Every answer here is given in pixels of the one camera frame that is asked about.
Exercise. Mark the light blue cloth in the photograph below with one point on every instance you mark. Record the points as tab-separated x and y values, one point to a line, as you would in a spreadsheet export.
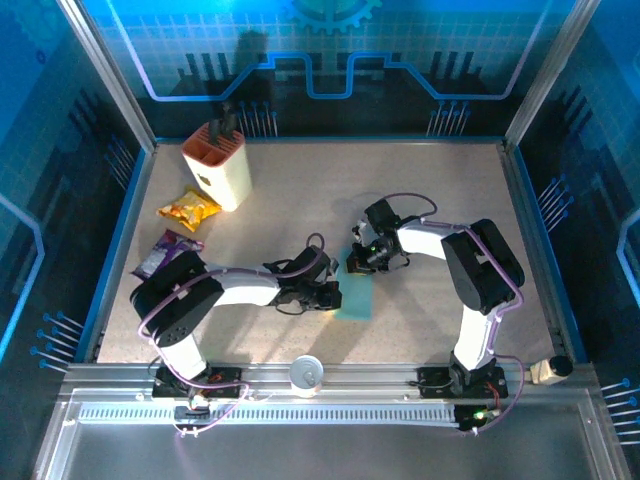
357	300

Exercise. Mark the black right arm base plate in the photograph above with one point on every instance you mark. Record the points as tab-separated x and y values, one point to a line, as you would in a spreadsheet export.
432	382

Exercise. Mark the grey metal shelf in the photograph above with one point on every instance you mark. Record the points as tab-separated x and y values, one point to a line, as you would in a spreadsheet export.
325	455

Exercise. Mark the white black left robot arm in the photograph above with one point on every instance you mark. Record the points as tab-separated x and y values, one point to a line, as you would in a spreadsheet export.
240	292

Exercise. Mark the aluminium frame post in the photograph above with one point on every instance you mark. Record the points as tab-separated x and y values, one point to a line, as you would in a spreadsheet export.
549	75
110	75

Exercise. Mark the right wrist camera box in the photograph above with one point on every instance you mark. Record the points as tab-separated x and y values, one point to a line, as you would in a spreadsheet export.
359	232

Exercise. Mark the cream bottle black cap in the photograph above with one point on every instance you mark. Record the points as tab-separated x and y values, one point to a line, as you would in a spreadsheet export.
545	372

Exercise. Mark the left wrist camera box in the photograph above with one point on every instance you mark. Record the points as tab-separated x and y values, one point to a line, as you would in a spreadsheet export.
334	266

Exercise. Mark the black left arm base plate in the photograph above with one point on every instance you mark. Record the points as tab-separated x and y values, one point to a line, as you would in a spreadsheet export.
230	375

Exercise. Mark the yellow snack bag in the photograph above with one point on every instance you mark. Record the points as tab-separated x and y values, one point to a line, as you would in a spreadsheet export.
190	210

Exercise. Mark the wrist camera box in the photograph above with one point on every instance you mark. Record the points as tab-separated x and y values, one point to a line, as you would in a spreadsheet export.
334	266
359	232

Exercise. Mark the silver drink can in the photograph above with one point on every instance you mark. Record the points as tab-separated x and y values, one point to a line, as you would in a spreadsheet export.
306	372

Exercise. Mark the cream knife block orange top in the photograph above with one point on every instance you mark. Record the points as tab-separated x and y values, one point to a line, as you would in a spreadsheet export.
225	175

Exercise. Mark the aluminium mounting rail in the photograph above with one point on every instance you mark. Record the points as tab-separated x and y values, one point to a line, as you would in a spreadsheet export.
380	372

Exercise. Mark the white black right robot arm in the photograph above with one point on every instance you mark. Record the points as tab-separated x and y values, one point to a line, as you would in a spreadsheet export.
475	345

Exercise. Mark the purple snack bag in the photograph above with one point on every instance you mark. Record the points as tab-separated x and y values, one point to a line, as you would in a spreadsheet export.
170	245

